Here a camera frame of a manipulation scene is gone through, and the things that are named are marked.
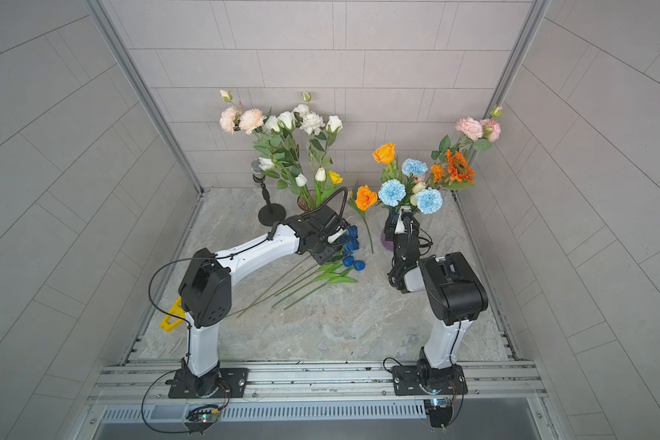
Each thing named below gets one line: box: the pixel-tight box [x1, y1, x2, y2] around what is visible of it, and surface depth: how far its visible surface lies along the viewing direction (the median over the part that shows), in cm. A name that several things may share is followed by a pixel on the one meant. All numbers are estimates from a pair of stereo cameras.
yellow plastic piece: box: [159, 296, 187, 332], surface depth 81 cm
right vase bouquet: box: [348, 106, 503, 256], surface depth 77 cm
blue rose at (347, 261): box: [236, 254, 355, 319], surface depth 94 cm
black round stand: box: [252, 174, 287, 227], surface depth 108 cm
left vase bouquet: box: [219, 88, 344, 212], surface depth 84 cm
